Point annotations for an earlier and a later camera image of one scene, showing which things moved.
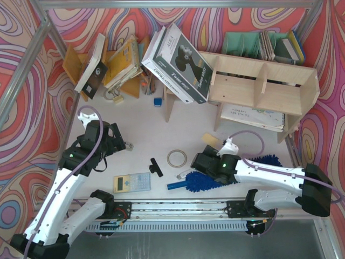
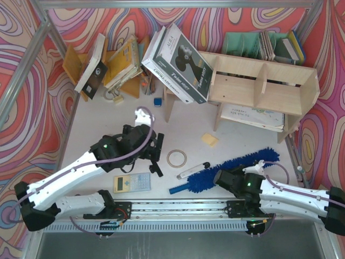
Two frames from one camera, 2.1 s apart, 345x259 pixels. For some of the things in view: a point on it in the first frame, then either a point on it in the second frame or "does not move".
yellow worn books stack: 124,64 does not move
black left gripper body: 118,138 -> 158,152
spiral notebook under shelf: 271,120 does not move
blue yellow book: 297,47 does not move
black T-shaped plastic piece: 154,167 does not move
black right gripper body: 198,161 -> 222,178
